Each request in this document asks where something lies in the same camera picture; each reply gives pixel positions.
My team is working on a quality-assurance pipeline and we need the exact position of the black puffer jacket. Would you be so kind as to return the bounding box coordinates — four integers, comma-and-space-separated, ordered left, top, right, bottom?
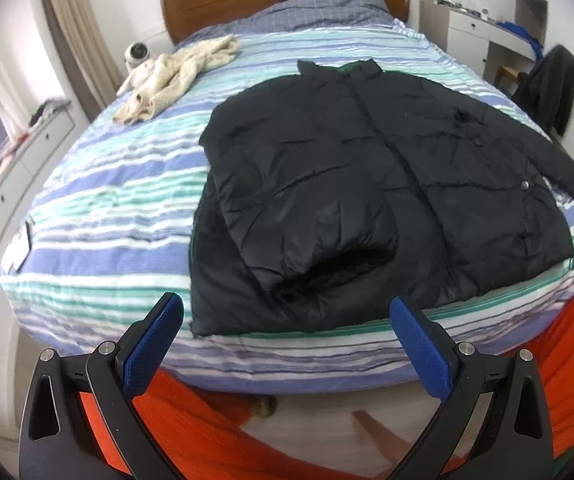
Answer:
189, 61, 574, 336

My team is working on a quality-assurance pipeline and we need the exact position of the white drawer cabinet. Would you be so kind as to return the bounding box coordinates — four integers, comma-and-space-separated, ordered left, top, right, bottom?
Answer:
0, 98, 79, 430

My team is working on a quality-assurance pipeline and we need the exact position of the striped bed sheet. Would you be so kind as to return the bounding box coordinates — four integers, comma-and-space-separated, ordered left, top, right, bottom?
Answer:
0, 21, 574, 393

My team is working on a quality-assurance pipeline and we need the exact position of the black coat on chair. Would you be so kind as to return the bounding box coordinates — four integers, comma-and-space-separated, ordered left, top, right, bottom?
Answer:
512, 44, 574, 136

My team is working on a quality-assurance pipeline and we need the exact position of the cream knitted garment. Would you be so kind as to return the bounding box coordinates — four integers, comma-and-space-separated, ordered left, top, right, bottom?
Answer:
113, 35, 240, 126

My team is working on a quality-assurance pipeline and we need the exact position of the wooden chair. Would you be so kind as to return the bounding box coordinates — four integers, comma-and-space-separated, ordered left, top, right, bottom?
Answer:
493, 65, 528, 98

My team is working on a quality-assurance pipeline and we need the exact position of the beige curtain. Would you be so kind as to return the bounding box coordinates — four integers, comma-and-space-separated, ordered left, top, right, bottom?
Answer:
42, 0, 122, 120

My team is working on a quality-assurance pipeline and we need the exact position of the white round heater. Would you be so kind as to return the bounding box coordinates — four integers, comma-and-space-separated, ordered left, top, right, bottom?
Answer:
124, 41, 150, 70

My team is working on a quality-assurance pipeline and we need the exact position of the white sheer curtain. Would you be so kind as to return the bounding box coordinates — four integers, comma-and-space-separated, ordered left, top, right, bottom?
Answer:
0, 0, 64, 140

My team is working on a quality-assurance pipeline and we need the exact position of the white desk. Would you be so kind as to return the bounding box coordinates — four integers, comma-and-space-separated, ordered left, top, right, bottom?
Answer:
418, 0, 537, 82

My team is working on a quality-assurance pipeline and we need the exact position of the blue cloth on desk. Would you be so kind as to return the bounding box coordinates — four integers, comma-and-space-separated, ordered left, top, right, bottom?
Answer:
496, 21, 543, 61

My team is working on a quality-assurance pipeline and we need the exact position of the blue checked duvet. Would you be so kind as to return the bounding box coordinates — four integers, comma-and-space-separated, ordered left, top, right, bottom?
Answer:
221, 0, 399, 36

